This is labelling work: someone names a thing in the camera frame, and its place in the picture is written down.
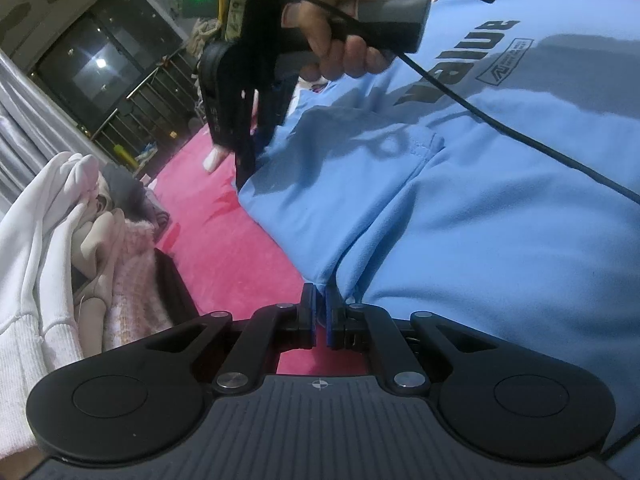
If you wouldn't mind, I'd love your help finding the black cable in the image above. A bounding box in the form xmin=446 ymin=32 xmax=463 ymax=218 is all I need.
xmin=292 ymin=0 xmax=640 ymax=203

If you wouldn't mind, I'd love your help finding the dark window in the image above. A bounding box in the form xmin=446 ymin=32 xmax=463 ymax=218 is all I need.
xmin=30 ymin=0 xmax=186 ymax=126

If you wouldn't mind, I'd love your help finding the heap of laundry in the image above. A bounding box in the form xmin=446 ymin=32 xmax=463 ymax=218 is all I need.
xmin=187 ymin=17 xmax=221 ymax=53

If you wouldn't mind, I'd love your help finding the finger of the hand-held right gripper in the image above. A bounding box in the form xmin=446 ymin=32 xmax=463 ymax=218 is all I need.
xmin=233 ymin=87 xmax=261 ymax=192
xmin=256 ymin=67 xmax=295 ymax=148

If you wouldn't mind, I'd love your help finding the yellow bottle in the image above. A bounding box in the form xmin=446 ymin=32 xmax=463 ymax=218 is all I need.
xmin=114 ymin=144 xmax=138 ymax=171

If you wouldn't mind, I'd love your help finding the pink floral blanket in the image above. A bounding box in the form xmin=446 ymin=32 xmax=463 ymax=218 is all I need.
xmin=97 ymin=0 xmax=640 ymax=378

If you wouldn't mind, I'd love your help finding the metal railing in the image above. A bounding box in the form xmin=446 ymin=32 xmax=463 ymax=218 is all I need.
xmin=90 ymin=50 xmax=211 ymax=161

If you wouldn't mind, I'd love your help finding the blue t-shirt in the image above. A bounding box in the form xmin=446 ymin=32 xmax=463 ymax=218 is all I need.
xmin=235 ymin=0 xmax=640 ymax=461

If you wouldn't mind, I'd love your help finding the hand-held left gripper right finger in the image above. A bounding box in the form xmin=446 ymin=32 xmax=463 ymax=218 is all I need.
xmin=324 ymin=285 xmax=501 ymax=396

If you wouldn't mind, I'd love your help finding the grey curtain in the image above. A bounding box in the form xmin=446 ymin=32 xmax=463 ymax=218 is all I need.
xmin=0 ymin=50 xmax=108 ymax=206

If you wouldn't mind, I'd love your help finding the pile of clothes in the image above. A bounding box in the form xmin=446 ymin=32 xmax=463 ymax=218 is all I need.
xmin=0 ymin=152 xmax=173 ymax=441

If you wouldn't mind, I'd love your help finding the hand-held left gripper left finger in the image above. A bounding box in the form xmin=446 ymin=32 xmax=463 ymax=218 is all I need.
xmin=145 ymin=283 xmax=318 ymax=396

